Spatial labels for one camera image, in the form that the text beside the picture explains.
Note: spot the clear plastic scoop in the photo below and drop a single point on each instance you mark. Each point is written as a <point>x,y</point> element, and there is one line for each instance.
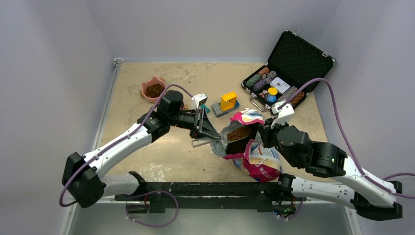
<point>231,133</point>

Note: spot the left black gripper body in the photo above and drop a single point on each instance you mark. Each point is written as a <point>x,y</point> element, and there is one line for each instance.
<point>189,121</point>

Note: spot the colourful pet food bag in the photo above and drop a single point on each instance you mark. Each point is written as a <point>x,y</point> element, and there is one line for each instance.
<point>249,155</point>

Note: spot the grey blue toy brick base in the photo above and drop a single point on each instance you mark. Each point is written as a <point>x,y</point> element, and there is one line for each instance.
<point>215,107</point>

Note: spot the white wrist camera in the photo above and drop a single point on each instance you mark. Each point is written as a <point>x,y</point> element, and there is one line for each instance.
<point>198,100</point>
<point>283,112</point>

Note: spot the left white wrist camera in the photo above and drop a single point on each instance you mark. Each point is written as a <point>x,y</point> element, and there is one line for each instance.
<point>198,100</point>

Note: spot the far pink pet bowl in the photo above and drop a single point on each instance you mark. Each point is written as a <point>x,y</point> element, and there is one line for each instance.
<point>152,89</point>

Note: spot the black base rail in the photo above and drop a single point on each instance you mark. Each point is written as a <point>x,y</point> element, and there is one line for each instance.
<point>159,196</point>

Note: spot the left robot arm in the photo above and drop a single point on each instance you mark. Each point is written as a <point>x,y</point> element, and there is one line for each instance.
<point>84,176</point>

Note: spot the black poker chip case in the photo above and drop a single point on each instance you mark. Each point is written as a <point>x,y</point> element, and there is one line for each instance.
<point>292,63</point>

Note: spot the teal toy brick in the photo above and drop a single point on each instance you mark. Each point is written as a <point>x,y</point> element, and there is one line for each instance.
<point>205,107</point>

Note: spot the yellow toy brick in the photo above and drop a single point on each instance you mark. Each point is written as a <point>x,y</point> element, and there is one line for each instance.
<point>228,101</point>

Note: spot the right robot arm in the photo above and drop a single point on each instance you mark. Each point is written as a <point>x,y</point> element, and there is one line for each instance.
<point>371,197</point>

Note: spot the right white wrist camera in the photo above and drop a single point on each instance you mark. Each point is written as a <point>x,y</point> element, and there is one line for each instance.
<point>283,112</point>

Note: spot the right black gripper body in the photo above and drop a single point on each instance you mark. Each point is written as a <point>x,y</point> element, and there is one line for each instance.
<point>268,138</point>

